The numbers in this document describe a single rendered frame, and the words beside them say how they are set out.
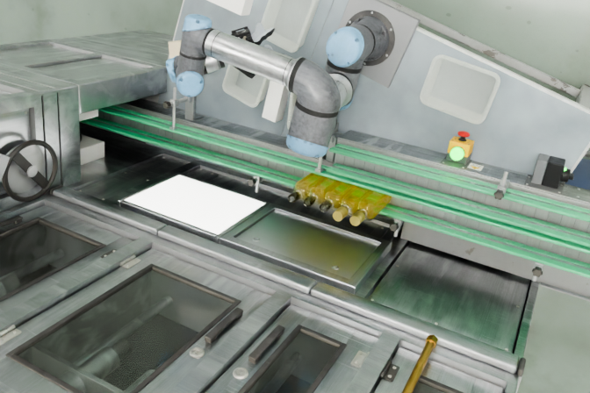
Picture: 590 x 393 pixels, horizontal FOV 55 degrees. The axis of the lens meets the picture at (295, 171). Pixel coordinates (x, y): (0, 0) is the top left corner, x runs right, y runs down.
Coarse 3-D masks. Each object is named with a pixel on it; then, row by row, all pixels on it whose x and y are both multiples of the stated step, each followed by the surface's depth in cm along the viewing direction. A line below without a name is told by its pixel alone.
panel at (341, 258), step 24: (264, 216) 200; (288, 216) 202; (312, 216) 203; (216, 240) 182; (240, 240) 181; (264, 240) 184; (288, 240) 186; (312, 240) 188; (336, 240) 189; (360, 240) 191; (384, 240) 192; (288, 264) 172; (312, 264) 173; (336, 264) 175; (360, 264) 177
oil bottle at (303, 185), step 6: (312, 174) 201; (300, 180) 194; (306, 180) 195; (312, 180) 195; (318, 180) 196; (294, 186) 191; (300, 186) 190; (306, 186) 190; (306, 192) 190; (300, 198) 190
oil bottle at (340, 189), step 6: (336, 186) 192; (342, 186) 193; (348, 186) 193; (354, 186) 195; (330, 192) 187; (336, 192) 187; (342, 192) 188; (348, 192) 191; (324, 198) 187; (330, 198) 185; (336, 198) 185; (336, 204) 185
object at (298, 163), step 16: (112, 112) 236; (128, 112) 240; (160, 128) 227; (192, 128) 228; (224, 144) 215; (240, 144) 218; (272, 160) 206; (288, 160) 208; (304, 160) 209; (336, 176) 197; (384, 192) 190; (448, 208) 182; (496, 224) 175; (544, 240) 170; (560, 240) 169
